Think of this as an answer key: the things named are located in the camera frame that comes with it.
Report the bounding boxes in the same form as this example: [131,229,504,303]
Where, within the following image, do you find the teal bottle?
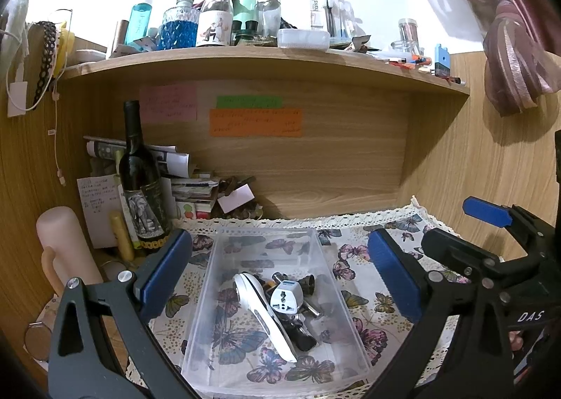
[126,0,155,47]

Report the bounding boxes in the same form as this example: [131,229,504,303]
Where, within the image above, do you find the small black cylinder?
[300,275,327,295]

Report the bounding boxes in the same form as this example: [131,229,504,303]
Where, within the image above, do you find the black wine bottle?
[118,100,173,253]

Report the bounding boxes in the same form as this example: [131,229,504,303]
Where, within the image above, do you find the white handheld device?
[232,273,299,365]

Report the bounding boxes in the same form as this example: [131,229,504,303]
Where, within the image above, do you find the small white box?
[218,187,256,214]

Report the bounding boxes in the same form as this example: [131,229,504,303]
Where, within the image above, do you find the clear bottle with illustrated label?
[196,0,235,48]

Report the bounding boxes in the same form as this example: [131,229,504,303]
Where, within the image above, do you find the yellow candle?
[109,211,136,262]

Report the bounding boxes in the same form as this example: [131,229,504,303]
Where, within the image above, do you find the green sticky note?
[216,95,283,109]

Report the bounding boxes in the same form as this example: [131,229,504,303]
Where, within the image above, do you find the clear glass bottle silver cap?
[256,0,282,38]

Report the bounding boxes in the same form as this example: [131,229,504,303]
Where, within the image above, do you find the glass bottle with blue liquid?
[158,0,201,50]

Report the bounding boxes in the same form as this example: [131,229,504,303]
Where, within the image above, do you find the orange sticky note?
[209,107,304,138]

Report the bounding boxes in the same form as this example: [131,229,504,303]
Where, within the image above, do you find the stack of papers and booklets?
[83,135,221,221]

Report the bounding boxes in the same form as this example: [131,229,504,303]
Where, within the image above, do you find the clear acrylic organizer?
[310,0,357,41]

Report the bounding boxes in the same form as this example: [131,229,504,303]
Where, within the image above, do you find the pink mug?
[36,206,106,297]

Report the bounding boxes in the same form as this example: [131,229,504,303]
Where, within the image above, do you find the blue plastic item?
[434,44,453,78]

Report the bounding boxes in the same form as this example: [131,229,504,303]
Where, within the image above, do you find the wooden shelf board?
[59,46,471,98]

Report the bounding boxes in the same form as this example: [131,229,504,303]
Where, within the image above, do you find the handwritten white paper note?
[77,177,122,250]

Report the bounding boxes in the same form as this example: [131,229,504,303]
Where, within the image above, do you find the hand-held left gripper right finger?
[367,228,518,399]

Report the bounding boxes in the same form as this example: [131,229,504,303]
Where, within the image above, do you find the thin white cable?
[52,74,67,187]

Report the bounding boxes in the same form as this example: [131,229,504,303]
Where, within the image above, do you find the black lace headband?
[33,21,59,107]

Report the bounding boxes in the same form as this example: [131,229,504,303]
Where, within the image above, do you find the white travel adapter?
[269,280,306,317]

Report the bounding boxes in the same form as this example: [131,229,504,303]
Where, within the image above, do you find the pink curtain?
[401,0,561,118]

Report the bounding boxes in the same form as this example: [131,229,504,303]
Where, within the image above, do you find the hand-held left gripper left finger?
[47,228,207,399]

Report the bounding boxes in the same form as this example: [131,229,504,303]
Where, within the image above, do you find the black plastic clip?
[280,315,319,352]

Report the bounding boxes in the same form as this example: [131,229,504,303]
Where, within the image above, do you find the butterfly print lace tablecloth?
[125,201,471,399]

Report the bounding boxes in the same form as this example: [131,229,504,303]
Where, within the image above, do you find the pink sticky note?
[139,84,198,122]

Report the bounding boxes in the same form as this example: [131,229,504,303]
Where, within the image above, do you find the clear plastic container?
[182,227,373,394]

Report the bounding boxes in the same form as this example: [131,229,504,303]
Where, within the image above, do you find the orange pens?
[386,54,435,72]

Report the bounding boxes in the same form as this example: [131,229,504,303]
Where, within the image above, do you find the glass jar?
[391,18,422,56]

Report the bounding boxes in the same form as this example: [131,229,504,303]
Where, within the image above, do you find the yellow hanging item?
[57,26,76,76]

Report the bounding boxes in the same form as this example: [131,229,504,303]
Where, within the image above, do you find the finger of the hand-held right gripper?
[421,227,502,279]
[463,196,553,259]

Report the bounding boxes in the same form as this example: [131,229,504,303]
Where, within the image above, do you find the brown cardboard tube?
[112,19,130,56]

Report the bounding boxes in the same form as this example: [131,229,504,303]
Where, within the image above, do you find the black metal tool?
[295,299,324,327]

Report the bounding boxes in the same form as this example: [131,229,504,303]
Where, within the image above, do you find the white charger with cable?
[5,29,36,118]

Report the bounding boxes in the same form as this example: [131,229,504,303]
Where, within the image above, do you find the white plastic case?
[277,28,331,50]

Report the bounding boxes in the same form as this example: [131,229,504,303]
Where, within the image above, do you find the round metal lid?
[24,322,53,363]

